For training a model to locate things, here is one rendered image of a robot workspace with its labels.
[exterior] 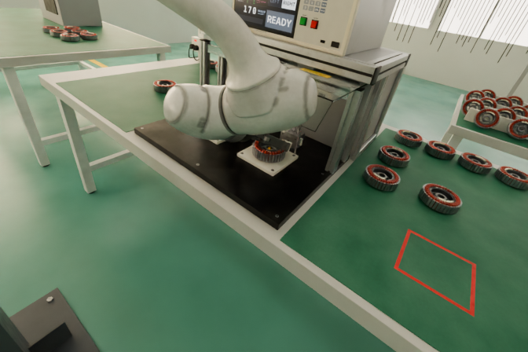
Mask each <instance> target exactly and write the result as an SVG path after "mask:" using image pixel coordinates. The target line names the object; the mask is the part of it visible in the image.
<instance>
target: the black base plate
mask: <svg viewBox="0 0 528 352"><path fill-rule="evenodd" d="M134 133H135V134H136V135H138V136H139V137H141V138H143V139H144V140H146V141H147V142H148V143H150V144H151V145H153V146H154V147H156V148H157V149H159V150H160V151H161V152H163V153H165V154H166V155H168V156H169V157H170V158H171V159H173V160H175V161H176V162H178V163H180V164H181V165H182V166H183V167H185V168H187V169H188V170H189V171H191V172H193V173H194V174H195V175H197V176H198V177H200V178H202V179H203V180H204V181H205V182H207V183H208V184H210V185H212V186H213V187H215V188H216V189H217V190H219V191H220V192H222V193H223V194H225V195H226V196H228V197H229V198H230V199H232V200H234V201H235V202H237V203H238V204H239V205H240V206H242V207H244V208H245V209H247V210H248V211H250V212H251V213H252V214H254V215H256V216H257V217H258V218H260V219H262V220H263V221H264V222H266V223H267V224H269V225H270V226H272V227H273V228H274V229H276V230H278V229H279V228H280V227H281V226H282V225H283V224H284V223H285V222H286V221H287V220H288V219H289V218H290V217H291V216H292V215H293V214H294V213H295V212H296V211H297V210H298V209H299V208H300V207H301V206H302V205H303V204H304V203H305V202H306V201H307V200H308V199H309V198H310V197H311V196H312V195H313V194H314V193H315V192H316V191H317V190H318V189H319V188H320V187H321V186H322V185H323V184H324V183H325V182H326V181H327V180H328V179H329V178H330V177H331V176H332V175H333V174H331V173H330V171H326V170H325V168H326V165H327V162H328V158H329V155H330V152H331V150H332V147H330V146H328V145H325V144H323V143H321V142H319V141H316V140H314V139H313V138H310V137H307V136H306V135H305V136H304V139H303V143H302V145H301V146H300V147H298V148H297V152H296V155H297V156H299V157H298V159H296V160H295V161H294V162H292V163H291V164H289V165H288V166H286V167H285V168H284V169H283V170H281V171H280V172H278V173H277V174H275V175H274V176H271V175H269V174H267V173H266V172H264V171H263V170H260V169H258V168H257V167H255V166H253V165H252V164H250V163H248V162H247V161H245V160H243V159H241V158H240V157H238V156H237V153H238V152H240V151H242V150H244V149H246V148H248V147H250V146H252V145H253V143H254V141H255V140H252V139H250V140H248V141H245V142H240V141H238V142H229V141H224V142H222V143H221V144H218V145H216V144H215V143H214V142H212V141H209V140H206V139H201V138H198V137H192V136H189V135H187V134H184V133H182V132H181V131H179V130H177V129H175V128H173V127H172V126H171V125H170V124H169V123H168V122H167V121H166V120H165V119H161V120H159V121H155V122H153V123H148V124H145V125H142V126H138V127H135V128H134ZM349 157H350V155H349ZM349 157H348V159H349ZM346 161H347V160H346ZM343 164H344V162H343V161H342V160H340V161H339V165H338V167H337V170H338V169H339V168H340V167H341V166H342V165H343ZM337 170H336V171H337ZM334 173H335V172H334Z"/></svg>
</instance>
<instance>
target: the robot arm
mask: <svg viewBox="0 0 528 352"><path fill-rule="evenodd" d="M157 1H158V2H160V3H162V4H163V5H165V6H166V7H167V8H169V9H171V10H172V11H174V12H175V13H177V14H178V15H179V16H181V17H183V18H184V19H186V20H187V21H188V22H190V23H191V24H193V25H194V26H196V27H197V28H199V29H200V30H201V31H203V32H204V33H205V34H206V35H208V36H209V37H210V38H211V39H212V40H213V41H214V42H215V43H216V44H217V45H218V47H219V48H220V49H221V51H222V52H223V53H224V55H225V58H226V60H227V62H228V65H229V75H228V77H227V79H226V81H225V85H224V86H212V85H203V86H200V85H198V84H192V83H184V84H177V85H174V86H172V87H171V88H170V89H169V90H168V92H167V95H166V97H165V99H164V102H163V113H164V118H165V120H166V121H167V122H168V123H169V124H170V125H171V126H172V127H173V128H175V129H177V130H179V131H181V132H182V133H184V134H187V135H189V136H192V137H195V138H201V139H206V140H222V141H229V142H238V141H240V142H245V141H248V140H250V139H252V140H256V141H260V142H262V143H266V144H268V145H272V146H273V147H276V148H278V149H280V151H281V152H282V151H283V150H284V151H285V152H289V150H290V148H291V146H292V143H291V142H290V141H286V140H284V139H282V140H281V139H279V138H277V137H274V136H272V135H270V133H275V132H279V131H283V130H289V129H291V128H294V127H297V126H299V125H301V124H303V123H305V122H306V121H308V119H309V118H310V117H311V116H312V115H313V114H314V113H315V111H316V107H317V84H316V83H315V81H314V79H313V78H311V76H310V74H308V73H306V72H304V71H301V70H299V69H297V68H291V69H287V67H286V66H284V65H283V64H282V63H281V62H280V61H279V59H278V58H277V57H273V56H270V55H269V54H267V53H266V52H265V51H264V50H263V49H262V47H261V46H260V45H259V42H258V41H257V39H256V38H255V36H254V35H253V33H252V32H251V30H250V28H249V27H248V26H247V25H246V24H245V23H244V21H243V20H242V19H241V18H240V16H239V15H238V14H237V13H236V12H235V11H234V10H233V9H232V8H231V7H230V6H229V5H227V4H226V3H225V2H224V1H223V0H157ZM259 138H260V139H259Z"/></svg>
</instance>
